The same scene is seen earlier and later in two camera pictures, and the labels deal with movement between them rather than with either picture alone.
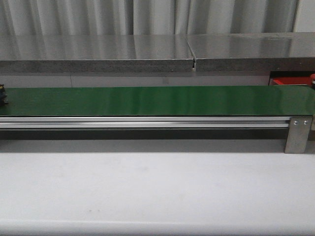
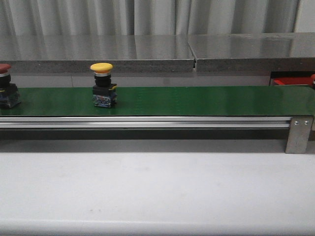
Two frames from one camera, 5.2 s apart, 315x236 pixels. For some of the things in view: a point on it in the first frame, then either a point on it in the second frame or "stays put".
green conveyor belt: [210, 101] stays put
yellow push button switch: [2, 95] to [104, 92]
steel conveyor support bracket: [298, 134] stays put
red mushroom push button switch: [312, 77] stays put
